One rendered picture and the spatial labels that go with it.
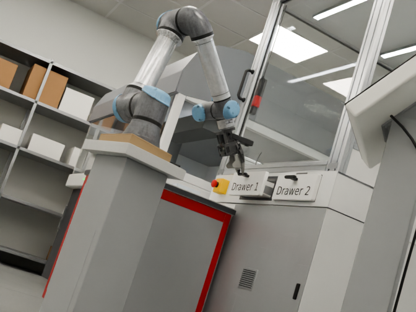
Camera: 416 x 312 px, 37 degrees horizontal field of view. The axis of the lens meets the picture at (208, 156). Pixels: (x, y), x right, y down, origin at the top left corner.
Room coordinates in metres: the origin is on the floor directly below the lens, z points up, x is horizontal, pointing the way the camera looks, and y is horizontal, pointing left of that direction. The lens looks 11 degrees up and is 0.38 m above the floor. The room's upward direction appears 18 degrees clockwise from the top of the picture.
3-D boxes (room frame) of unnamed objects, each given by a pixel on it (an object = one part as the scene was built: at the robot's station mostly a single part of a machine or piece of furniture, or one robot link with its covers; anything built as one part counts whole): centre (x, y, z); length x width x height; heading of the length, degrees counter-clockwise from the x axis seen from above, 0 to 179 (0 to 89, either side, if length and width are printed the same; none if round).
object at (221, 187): (3.11, -0.11, 0.88); 0.07 x 0.05 x 0.07; 24
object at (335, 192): (2.97, -0.71, 0.87); 1.02 x 0.95 x 0.14; 24
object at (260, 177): (2.79, -0.21, 0.87); 0.29 x 0.02 x 0.11; 24
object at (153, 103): (2.32, 0.26, 0.96); 0.13 x 0.12 x 0.14; 39
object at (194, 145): (4.52, 0.12, 1.13); 1.78 x 1.14 x 0.45; 24
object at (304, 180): (2.52, -0.38, 0.87); 0.29 x 0.02 x 0.11; 24
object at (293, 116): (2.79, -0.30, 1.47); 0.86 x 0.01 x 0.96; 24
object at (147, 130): (2.31, 0.26, 0.84); 0.15 x 0.15 x 0.10
